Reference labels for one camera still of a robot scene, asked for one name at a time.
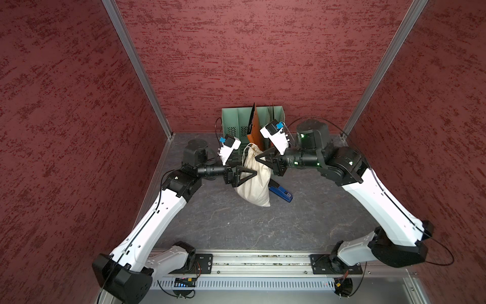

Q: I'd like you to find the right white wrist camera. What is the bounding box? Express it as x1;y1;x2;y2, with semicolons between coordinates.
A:
260;119;289;155

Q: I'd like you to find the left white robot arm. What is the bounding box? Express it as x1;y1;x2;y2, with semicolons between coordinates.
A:
92;136;258;303

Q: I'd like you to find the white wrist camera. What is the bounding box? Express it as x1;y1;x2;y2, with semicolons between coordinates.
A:
260;119;289;155
218;134;241;165

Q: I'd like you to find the right aluminium corner post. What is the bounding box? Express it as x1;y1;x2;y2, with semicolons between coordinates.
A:
342;0;428;139

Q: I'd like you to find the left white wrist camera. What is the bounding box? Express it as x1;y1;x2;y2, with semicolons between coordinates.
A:
218;134;241;165

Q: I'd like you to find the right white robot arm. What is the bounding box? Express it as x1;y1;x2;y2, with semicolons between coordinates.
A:
256;119;434;274

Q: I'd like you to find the beige cloth soil bag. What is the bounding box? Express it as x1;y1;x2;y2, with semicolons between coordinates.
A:
236;143;272;207

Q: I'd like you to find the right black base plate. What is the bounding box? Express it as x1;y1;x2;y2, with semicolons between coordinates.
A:
309;254;363;275

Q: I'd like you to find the green file organizer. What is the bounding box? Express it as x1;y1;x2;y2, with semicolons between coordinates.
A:
221;106;286;155

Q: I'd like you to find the orange folder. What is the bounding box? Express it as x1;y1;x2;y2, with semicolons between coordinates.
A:
247;104;265;151

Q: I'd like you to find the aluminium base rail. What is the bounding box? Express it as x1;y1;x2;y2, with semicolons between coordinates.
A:
94;249;430;304

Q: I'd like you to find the aluminium corner post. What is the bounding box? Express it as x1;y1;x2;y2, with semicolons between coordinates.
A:
102;0;173;140
342;0;428;139

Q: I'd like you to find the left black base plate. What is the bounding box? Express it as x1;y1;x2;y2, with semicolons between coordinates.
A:
170;253;213;275

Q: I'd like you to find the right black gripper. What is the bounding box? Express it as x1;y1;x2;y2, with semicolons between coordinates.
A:
256;141;322;174

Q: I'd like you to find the blue black stapler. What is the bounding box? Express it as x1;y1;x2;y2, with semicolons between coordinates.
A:
268;179;294;203

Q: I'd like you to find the left aluminium corner post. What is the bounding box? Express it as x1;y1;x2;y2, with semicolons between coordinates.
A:
102;0;173;140

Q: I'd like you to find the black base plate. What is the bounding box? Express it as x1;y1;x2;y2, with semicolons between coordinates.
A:
170;253;213;275
309;254;363;275

